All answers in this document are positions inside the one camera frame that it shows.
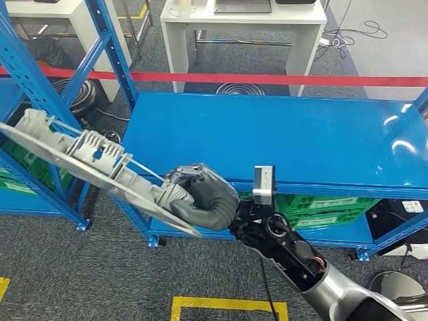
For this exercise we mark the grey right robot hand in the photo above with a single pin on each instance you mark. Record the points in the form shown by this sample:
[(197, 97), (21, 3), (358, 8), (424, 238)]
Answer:
[(200, 177)]

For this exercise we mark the silver plastic hubcap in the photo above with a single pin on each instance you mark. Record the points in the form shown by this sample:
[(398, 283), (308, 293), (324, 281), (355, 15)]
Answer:
[(100, 161)]

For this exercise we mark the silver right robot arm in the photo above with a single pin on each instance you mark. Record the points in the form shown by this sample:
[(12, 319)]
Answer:
[(337, 294)]

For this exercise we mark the blue steel shelf rack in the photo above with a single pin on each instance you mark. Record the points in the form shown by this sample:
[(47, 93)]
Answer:
[(267, 133), (8, 99)]

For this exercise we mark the black ribbed round base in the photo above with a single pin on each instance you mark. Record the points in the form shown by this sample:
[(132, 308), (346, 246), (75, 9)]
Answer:
[(78, 99), (240, 89)]

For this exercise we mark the red barrier tape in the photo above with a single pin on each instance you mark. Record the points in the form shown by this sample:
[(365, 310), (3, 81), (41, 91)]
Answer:
[(234, 79)]

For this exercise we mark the yellow floor tape square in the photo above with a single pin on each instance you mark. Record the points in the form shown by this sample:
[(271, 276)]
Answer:
[(2, 285), (230, 305)]

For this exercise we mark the clear round container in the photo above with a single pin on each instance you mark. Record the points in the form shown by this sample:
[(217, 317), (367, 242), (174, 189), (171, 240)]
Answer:
[(182, 6)]

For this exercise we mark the grey laptop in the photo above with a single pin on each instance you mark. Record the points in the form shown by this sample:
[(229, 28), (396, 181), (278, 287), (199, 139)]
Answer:
[(242, 5)]

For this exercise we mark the white power strip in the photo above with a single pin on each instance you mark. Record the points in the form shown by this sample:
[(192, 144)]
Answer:
[(323, 43)]

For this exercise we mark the black flat device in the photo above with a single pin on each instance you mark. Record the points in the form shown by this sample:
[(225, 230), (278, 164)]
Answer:
[(296, 2), (47, 1)]

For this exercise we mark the person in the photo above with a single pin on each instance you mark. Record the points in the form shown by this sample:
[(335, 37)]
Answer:
[(50, 51)]

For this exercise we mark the black equipment case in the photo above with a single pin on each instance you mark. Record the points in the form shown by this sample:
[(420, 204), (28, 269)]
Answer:
[(388, 221)]

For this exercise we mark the steel crossbar frame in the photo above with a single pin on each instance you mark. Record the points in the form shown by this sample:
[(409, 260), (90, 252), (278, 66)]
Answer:
[(241, 43)]

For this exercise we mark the steel tube frame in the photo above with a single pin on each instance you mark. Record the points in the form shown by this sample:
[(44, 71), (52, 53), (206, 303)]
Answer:
[(130, 26)]

